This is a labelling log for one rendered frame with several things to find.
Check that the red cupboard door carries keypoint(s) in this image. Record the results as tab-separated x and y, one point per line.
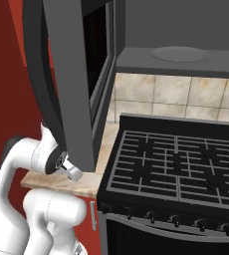
86	229

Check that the black oven door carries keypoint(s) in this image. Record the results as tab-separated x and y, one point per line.
159	242

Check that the grey round microwave turntable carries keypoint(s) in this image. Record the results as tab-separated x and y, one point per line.
180	54

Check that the black stove knob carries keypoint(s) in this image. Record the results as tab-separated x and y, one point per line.
176	220
152	216
128	212
201	225
228	228
105	208

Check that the grey microwave door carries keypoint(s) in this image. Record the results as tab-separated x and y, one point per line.
74	83

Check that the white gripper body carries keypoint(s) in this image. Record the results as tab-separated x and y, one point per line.
74	172

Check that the black gas stove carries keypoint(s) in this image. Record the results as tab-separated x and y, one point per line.
176	166

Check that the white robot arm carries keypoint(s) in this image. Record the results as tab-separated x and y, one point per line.
7	205

